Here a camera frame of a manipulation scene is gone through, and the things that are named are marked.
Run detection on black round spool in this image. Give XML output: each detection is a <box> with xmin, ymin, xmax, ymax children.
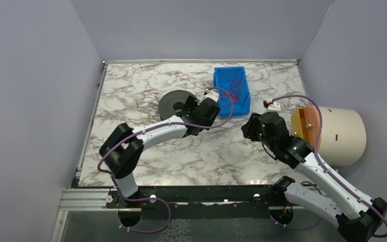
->
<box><xmin>158</xmin><ymin>90</ymin><xmax>196</xmax><ymax>120</ymax></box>

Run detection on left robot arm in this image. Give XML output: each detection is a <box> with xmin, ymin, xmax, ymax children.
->
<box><xmin>98</xmin><ymin>91</ymin><xmax>220</xmax><ymax>198</ymax></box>

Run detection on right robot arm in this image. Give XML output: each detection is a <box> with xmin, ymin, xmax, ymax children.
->
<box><xmin>241</xmin><ymin>111</ymin><xmax>387</xmax><ymax>241</ymax></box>

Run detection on blue plastic bin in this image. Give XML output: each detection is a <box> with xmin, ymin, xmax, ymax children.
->
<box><xmin>213</xmin><ymin>67</ymin><xmax>251</xmax><ymax>117</ymax></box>

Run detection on white cylinder with orange lid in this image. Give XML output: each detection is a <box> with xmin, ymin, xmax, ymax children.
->
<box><xmin>291</xmin><ymin>105</ymin><xmax>366</xmax><ymax>167</ymax></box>

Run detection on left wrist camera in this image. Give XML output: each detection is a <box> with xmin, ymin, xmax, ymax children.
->
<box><xmin>201</xmin><ymin>88</ymin><xmax>219</xmax><ymax>102</ymax></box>

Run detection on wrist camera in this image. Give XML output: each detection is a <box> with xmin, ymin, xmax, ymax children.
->
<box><xmin>201</xmin><ymin>88</ymin><xmax>219</xmax><ymax>102</ymax></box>
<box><xmin>263</xmin><ymin>99</ymin><xmax>281</xmax><ymax>112</ymax></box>

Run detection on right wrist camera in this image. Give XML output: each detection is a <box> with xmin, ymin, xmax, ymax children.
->
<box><xmin>263</xmin><ymin>99</ymin><xmax>281</xmax><ymax>112</ymax></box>

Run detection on red wires in bin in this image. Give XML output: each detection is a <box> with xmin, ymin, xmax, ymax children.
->
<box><xmin>219</xmin><ymin>79</ymin><xmax>244</xmax><ymax>107</ymax></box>

